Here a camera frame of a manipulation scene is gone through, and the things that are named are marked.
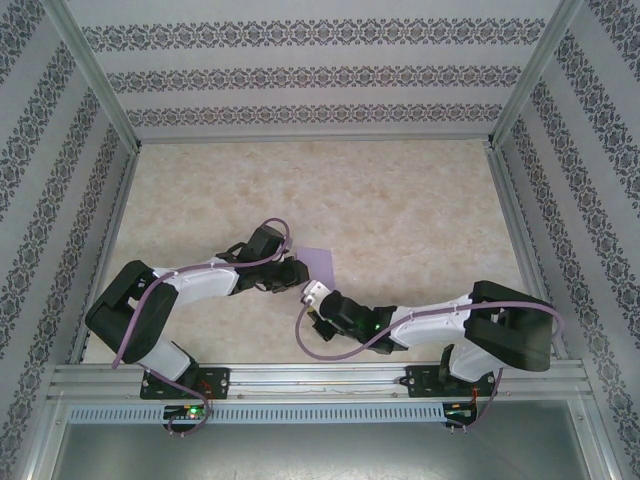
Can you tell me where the purple paper sheet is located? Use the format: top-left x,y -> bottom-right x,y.
295,248 -> 335,291

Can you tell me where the grey metal sheet panel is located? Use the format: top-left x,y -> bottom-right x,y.
49,422 -> 609,480

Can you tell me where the small circuit board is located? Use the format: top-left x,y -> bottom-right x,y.
443,402 -> 479,426

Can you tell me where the circuit board with green light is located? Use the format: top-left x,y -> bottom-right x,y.
163,404 -> 209,421

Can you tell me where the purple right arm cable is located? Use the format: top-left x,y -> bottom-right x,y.
295,298 -> 562,436

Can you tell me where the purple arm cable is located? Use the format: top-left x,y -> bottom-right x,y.
112,217 -> 294,436
295,298 -> 562,436

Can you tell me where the long aluminium base rail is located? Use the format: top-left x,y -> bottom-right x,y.
47,357 -> 594,401

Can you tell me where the grey slotted cable duct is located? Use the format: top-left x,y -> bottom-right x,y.
67,402 -> 446,424

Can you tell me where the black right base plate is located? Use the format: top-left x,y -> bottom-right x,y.
407,364 -> 499,400

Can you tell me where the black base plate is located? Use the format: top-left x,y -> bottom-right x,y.
407,364 -> 499,400
138,367 -> 232,401

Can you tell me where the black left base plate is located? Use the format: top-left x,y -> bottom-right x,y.
138,367 -> 232,401

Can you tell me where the aluminium back rail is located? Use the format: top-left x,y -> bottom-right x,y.
137,128 -> 496,147

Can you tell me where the aluminium side rail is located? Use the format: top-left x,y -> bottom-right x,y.
67,147 -> 144,366
485,147 -> 570,361

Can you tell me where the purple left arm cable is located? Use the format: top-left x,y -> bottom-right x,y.
112,217 -> 294,436

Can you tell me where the aluminium corner post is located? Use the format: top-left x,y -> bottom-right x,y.
487,0 -> 591,149
47,0 -> 144,154

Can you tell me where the aluminium frame bar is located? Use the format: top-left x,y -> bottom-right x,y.
19,397 -> 69,480
569,397 -> 629,480

